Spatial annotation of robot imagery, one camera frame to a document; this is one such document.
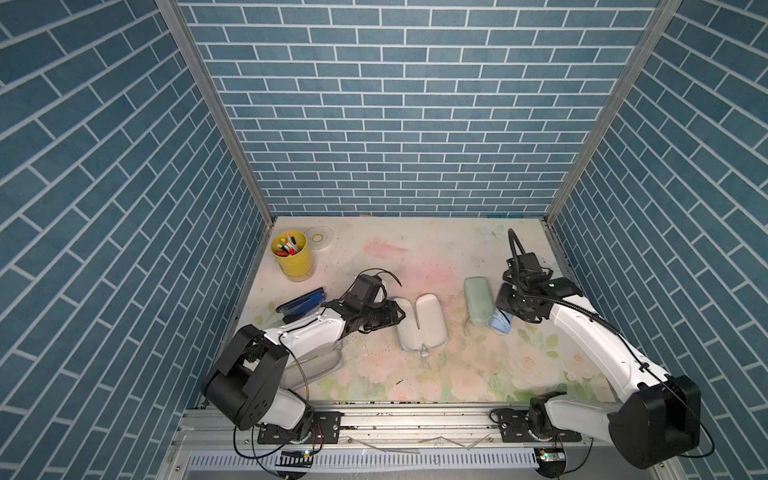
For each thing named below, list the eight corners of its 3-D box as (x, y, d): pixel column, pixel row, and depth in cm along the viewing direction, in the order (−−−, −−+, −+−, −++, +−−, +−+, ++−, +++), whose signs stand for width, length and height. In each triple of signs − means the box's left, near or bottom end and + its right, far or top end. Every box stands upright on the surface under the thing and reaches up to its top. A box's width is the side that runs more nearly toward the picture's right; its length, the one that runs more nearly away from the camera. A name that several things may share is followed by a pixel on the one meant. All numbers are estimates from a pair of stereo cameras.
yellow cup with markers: (286, 289, 102) (272, 262, 90) (282, 261, 110) (269, 234, 98) (316, 280, 104) (306, 253, 93) (311, 254, 112) (301, 226, 100)
